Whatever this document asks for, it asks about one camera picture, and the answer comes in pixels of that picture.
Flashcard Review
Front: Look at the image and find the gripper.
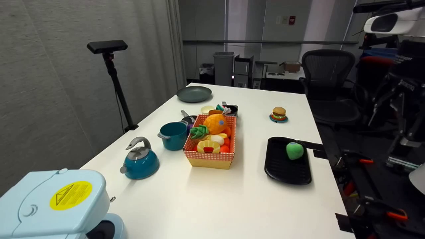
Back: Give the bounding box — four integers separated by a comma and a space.
368, 40, 425, 147

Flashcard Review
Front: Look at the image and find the green plush fruit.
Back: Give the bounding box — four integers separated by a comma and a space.
286, 142, 304, 161

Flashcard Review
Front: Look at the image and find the black tray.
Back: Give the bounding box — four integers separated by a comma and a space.
264, 137, 312, 186

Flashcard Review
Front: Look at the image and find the red checked paper basket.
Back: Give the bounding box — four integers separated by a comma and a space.
183, 115, 237, 170

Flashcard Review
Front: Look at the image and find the black office chair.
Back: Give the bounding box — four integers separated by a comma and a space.
298, 49, 367, 126

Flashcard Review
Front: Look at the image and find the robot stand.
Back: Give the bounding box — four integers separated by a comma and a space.
300, 133, 425, 239

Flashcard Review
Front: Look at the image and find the cardboard box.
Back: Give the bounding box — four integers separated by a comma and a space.
280, 61, 302, 74

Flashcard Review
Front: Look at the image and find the toy burger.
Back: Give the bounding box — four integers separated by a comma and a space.
269, 107, 289, 123

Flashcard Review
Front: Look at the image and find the white desk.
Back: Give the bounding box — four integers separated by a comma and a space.
266, 70, 305, 81

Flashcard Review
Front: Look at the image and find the grey cabinet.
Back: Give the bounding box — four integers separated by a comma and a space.
234, 55, 255, 89

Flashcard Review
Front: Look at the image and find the small black toy bowl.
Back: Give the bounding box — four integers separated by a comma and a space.
221, 101, 239, 117

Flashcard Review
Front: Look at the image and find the grey trash bin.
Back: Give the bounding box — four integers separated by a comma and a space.
213, 51, 235, 87

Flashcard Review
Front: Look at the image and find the white toy food piece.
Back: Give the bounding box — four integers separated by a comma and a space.
209, 133, 228, 146

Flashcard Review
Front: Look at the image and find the orange plush pineapple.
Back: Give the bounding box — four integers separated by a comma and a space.
190, 114, 228, 139

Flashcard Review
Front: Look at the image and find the yellow toy pineapple slice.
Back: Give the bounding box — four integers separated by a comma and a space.
197, 140, 221, 154

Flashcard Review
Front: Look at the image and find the black trash bin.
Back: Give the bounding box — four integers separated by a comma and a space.
199, 63, 215, 84

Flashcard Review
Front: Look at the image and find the grey plate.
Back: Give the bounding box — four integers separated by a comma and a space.
176, 86, 212, 103

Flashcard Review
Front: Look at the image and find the small black toy pan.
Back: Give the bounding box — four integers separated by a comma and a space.
181, 110, 198, 132

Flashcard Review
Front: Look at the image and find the teal toy pot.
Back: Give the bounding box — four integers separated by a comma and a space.
157, 121, 189, 151

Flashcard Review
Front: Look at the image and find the teal toy kettle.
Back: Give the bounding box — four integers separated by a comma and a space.
120, 136, 160, 180

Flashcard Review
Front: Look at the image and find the light blue toy appliance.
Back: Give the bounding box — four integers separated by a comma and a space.
0, 169, 127, 239

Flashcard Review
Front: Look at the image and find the wall rail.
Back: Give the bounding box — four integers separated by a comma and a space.
183, 40, 360, 45

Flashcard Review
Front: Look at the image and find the camera on mount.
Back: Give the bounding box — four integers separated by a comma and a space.
87, 40, 139, 133

